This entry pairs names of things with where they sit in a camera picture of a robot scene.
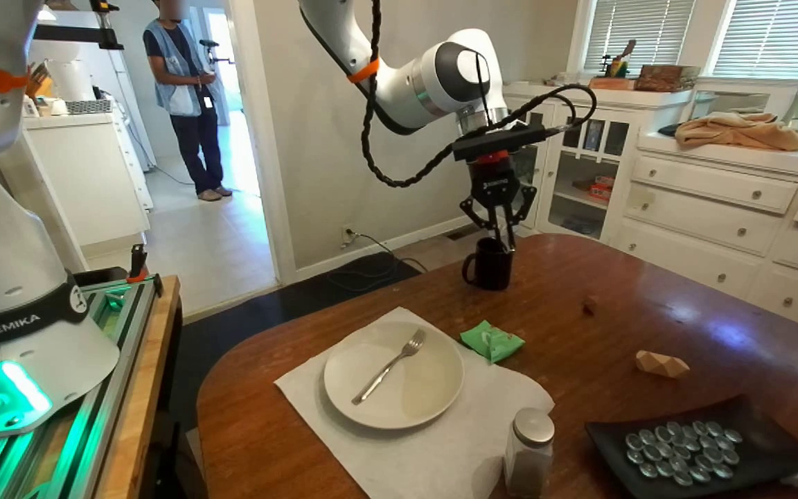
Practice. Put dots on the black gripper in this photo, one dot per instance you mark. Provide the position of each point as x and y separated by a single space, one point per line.
498 186

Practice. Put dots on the silver fork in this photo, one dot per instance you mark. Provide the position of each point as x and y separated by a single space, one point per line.
410 351

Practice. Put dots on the glass spice shaker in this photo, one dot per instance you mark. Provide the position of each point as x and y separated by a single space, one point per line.
529 455

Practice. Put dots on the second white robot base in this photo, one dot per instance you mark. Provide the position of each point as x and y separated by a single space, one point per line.
52 348

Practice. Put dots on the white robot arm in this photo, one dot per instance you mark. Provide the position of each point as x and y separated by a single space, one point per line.
457 76

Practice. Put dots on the black mug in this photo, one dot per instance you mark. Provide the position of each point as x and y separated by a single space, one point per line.
490 267

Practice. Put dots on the white glass door cabinet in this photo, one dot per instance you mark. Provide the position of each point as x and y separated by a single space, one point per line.
584 173

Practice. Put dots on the green snack packet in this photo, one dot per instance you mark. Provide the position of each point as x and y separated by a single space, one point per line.
491 342

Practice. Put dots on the white round plate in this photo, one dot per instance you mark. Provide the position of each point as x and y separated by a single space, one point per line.
416 391

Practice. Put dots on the light wooden puzzle piece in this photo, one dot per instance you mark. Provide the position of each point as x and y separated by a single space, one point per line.
662 363

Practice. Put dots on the brown cloth on dresser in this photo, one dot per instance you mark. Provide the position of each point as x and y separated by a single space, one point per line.
752 132

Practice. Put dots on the white dresser with drawers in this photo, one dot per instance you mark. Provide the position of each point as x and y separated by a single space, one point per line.
716 213

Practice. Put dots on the black tray with glass beads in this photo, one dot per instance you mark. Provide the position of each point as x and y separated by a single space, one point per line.
696 452

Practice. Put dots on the person in blue vest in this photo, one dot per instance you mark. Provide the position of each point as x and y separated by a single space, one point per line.
185 90

